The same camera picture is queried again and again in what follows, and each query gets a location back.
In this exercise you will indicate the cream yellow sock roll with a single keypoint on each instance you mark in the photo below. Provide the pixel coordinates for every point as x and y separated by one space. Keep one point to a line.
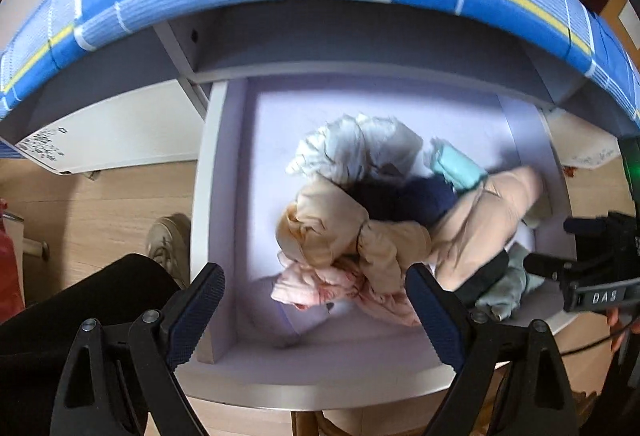
540 211

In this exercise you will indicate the red fabric bag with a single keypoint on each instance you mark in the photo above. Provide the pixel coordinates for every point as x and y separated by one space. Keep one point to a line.
12 298

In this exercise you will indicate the white sneaker shoe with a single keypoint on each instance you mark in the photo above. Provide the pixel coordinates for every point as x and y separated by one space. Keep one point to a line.
168 243

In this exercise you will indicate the black folded sock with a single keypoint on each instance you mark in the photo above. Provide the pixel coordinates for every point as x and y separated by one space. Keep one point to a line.
481 280

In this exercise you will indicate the white low cabinet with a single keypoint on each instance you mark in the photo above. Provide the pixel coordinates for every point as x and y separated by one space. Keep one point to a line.
294 66

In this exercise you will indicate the pink floral garment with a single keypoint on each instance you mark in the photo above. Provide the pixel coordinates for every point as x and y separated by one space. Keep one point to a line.
303 287

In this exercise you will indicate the black trouser leg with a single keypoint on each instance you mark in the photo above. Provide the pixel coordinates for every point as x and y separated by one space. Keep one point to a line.
35 343

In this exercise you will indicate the navy blue garment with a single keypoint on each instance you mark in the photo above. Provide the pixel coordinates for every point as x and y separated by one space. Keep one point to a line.
424 200

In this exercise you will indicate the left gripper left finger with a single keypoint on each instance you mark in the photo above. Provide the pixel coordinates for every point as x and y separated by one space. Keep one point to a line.
118 376

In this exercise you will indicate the tan beige garment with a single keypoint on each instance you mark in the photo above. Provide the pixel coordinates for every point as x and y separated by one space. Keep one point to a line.
481 224

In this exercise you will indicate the pale green cloth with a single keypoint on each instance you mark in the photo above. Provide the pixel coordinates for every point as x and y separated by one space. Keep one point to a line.
506 295

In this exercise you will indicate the open white drawer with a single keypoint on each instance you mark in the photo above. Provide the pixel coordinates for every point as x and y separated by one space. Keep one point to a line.
290 201

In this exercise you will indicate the person right hand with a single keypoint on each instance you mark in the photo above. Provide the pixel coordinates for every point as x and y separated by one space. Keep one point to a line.
617 328

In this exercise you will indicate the white grey garment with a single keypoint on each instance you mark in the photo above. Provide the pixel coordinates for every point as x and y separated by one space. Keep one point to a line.
355 148

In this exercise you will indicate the teal cloth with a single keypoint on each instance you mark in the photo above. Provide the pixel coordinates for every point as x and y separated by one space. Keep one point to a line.
454 166

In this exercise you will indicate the beige cream garment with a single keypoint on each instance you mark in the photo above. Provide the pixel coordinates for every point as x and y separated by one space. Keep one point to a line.
324 225

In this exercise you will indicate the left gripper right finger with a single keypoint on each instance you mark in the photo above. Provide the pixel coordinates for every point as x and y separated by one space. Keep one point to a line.
535 398

